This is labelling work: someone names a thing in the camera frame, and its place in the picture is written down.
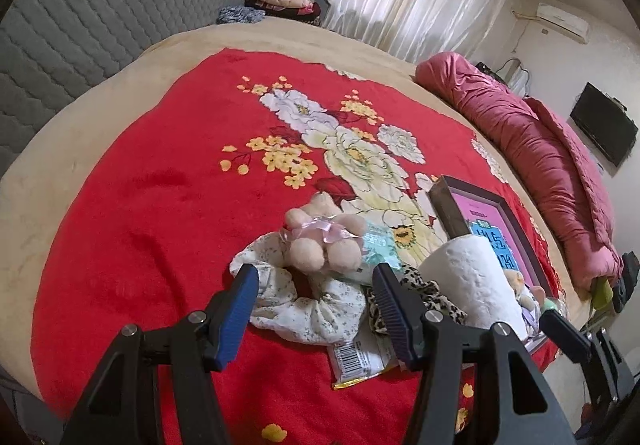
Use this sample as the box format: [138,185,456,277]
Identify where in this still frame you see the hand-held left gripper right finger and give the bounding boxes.
[372,262,578,445]

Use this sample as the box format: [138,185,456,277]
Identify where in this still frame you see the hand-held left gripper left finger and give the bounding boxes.
[59,262,261,445]

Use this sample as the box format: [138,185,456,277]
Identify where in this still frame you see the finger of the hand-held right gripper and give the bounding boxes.
[539,309,596,367]
[587,327,638,406]

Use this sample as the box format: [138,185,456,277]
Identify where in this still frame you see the leopard print scrunchie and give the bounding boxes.
[367,262,468,338]

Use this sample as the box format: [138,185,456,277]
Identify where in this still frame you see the yellow white packet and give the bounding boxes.
[330,325,401,391]

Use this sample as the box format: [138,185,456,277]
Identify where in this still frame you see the plush bear with purple dress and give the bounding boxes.
[502,269,546,326]

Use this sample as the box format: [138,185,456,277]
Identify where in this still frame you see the white floral scrunchie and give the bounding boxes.
[229,231,368,346]

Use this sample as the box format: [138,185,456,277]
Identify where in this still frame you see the green floral tissue pack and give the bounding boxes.
[350,220,406,283]

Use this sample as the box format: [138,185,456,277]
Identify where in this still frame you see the white toilet paper roll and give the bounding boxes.
[419,235,531,341]

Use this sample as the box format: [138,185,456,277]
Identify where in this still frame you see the plush bear with pink bow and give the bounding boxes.
[282,192,368,273]

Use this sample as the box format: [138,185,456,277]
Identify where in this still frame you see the brown box with pink inside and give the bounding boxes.
[429,175,561,353]

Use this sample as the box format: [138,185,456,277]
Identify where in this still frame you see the yellow-green cloth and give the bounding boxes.
[592,275,615,313]

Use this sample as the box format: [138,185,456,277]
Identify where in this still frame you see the dark clothes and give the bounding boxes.
[612,252,640,313]

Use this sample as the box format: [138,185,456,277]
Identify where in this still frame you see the red floral blanket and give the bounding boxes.
[31,48,561,445]

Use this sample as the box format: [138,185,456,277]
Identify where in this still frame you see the pink quilt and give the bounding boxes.
[415,52,626,291]

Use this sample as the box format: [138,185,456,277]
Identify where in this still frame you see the black television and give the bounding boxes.
[570,82,640,168]

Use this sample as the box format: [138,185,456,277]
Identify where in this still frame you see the blue patterned cloth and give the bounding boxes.
[216,5,267,25]

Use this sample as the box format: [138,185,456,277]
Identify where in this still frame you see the white air conditioner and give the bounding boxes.
[536,2,590,45]

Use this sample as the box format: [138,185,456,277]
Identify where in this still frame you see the grey quilted headboard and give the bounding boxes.
[0,0,253,176]

